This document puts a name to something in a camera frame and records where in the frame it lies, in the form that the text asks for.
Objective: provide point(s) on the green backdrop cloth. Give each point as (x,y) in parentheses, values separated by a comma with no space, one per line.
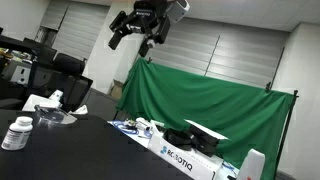
(250,117)

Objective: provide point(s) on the black backdrop stand pole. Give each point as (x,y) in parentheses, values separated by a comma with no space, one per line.
(285,130)

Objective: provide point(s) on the brown cardboard box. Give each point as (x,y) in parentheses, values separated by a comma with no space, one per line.
(116,90)

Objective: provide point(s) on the white Robotiq cardboard box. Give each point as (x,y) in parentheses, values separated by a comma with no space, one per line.
(193,163)

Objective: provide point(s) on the white camera stand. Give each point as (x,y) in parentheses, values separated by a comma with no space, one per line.
(252,166)

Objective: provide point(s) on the clear plastic container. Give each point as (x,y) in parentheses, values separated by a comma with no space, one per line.
(49,116)

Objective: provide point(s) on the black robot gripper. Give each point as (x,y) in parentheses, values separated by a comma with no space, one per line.
(146,15)

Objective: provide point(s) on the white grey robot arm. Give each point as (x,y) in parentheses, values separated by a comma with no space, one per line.
(176,11)

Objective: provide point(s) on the white pill bottle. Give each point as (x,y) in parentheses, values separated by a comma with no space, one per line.
(18,134)

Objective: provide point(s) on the black office chair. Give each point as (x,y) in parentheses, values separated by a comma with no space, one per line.
(68,64)

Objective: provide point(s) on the black open box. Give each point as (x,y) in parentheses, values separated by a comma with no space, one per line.
(206,140)

